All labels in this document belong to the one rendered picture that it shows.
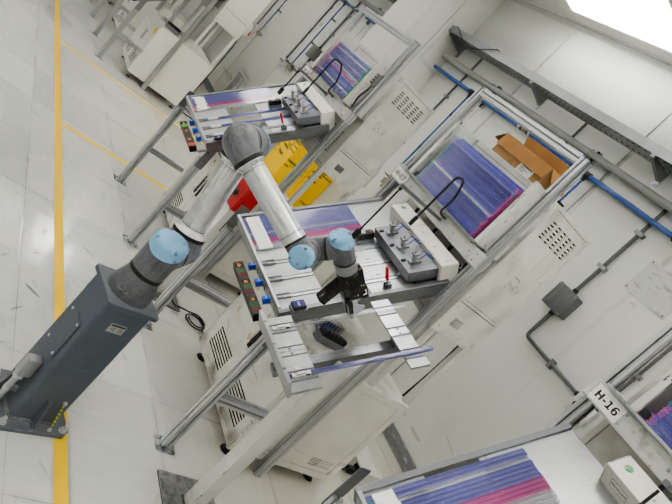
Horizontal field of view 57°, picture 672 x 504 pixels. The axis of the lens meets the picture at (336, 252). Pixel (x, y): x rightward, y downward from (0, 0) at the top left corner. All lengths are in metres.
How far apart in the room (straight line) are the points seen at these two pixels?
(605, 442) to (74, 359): 1.68
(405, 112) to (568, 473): 2.43
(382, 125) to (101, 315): 2.28
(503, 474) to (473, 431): 2.07
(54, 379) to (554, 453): 1.54
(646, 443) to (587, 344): 1.88
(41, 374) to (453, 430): 2.62
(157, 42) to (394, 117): 3.44
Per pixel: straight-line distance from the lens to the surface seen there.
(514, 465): 1.93
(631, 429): 2.01
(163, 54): 6.69
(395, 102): 3.73
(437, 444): 4.07
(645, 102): 4.57
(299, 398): 2.15
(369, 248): 2.65
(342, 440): 2.97
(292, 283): 2.42
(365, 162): 3.82
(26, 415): 2.26
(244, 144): 1.83
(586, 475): 2.00
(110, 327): 2.02
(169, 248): 1.91
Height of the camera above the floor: 1.48
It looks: 12 degrees down
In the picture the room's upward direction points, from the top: 45 degrees clockwise
